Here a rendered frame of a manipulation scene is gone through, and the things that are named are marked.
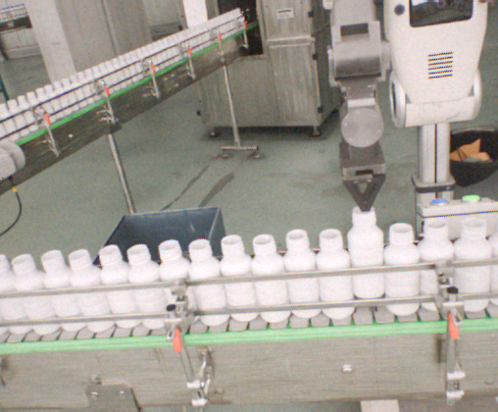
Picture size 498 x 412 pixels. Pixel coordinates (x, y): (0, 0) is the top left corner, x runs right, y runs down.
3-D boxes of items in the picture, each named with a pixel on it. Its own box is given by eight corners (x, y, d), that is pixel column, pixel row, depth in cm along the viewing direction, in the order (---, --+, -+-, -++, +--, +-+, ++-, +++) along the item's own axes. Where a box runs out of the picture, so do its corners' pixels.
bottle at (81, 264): (85, 336, 100) (58, 266, 93) (90, 317, 105) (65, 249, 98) (116, 330, 100) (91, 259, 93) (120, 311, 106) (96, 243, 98)
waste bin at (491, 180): (437, 286, 252) (439, 168, 223) (421, 238, 291) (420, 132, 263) (537, 281, 244) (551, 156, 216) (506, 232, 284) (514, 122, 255)
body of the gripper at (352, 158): (343, 179, 79) (339, 134, 75) (339, 152, 88) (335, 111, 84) (386, 175, 78) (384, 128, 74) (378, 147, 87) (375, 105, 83)
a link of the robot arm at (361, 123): (387, 36, 74) (326, 43, 76) (398, 56, 64) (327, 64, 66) (387, 115, 80) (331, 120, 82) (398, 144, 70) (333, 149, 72)
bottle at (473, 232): (452, 313, 90) (455, 231, 82) (451, 291, 95) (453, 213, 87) (490, 315, 88) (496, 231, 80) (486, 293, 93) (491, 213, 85)
